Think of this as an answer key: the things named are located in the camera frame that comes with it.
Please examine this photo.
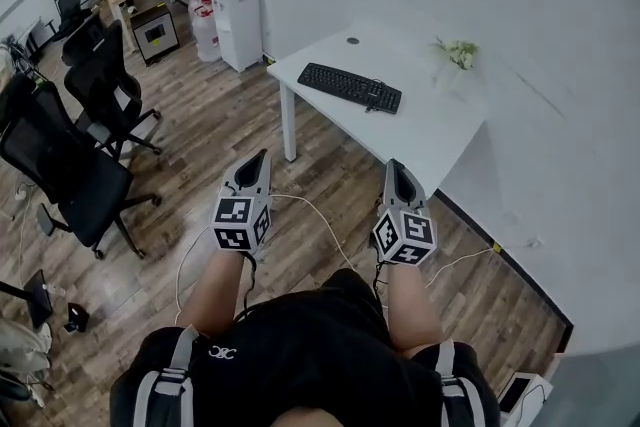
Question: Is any white textured vase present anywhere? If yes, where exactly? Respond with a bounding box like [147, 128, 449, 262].
[430, 57, 464, 92]

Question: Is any white desk leg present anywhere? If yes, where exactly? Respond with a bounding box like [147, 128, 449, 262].
[278, 82, 297, 163]

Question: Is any white plastic bag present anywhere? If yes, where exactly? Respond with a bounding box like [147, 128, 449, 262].
[0, 317, 54, 374]

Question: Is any person's black shirt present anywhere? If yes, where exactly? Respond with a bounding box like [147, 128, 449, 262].
[109, 267, 501, 427]

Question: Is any white flower bouquet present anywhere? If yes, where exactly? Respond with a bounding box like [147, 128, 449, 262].
[428, 36, 482, 71]

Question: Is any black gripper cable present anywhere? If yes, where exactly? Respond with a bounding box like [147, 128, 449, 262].
[372, 259, 390, 311]
[234, 252, 259, 321]

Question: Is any black beige safe box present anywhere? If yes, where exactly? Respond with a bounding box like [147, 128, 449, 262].
[129, 3, 181, 66]

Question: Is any grey harness strap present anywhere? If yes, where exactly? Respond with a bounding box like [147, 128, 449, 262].
[434, 339, 489, 427]
[132, 324, 201, 427]

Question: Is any black keyboard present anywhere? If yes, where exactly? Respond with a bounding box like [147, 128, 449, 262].
[296, 62, 403, 116]

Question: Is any black tablet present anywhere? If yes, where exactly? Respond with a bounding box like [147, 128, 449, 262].
[22, 268, 55, 330]

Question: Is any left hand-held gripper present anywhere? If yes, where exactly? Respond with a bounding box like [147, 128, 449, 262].
[210, 147, 275, 257]

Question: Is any white water dispenser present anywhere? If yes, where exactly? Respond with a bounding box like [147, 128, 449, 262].
[208, 0, 265, 74]

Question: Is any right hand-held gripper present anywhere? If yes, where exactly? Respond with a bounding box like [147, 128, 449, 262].
[371, 158, 438, 268]

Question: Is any white floor cable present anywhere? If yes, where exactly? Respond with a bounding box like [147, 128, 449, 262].
[424, 245, 503, 289]
[173, 224, 221, 326]
[269, 193, 359, 274]

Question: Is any white device with screen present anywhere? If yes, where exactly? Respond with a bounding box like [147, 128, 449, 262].
[497, 370, 554, 427]

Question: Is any person's right forearm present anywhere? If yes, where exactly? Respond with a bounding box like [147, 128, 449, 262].
[384, 262, 445, 359]

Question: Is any person's left forearm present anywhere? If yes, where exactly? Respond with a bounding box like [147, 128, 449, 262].
[177, 245, 256, 341]

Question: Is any small black box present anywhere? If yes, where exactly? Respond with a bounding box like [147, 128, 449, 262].
[63, 302, 91, 334]

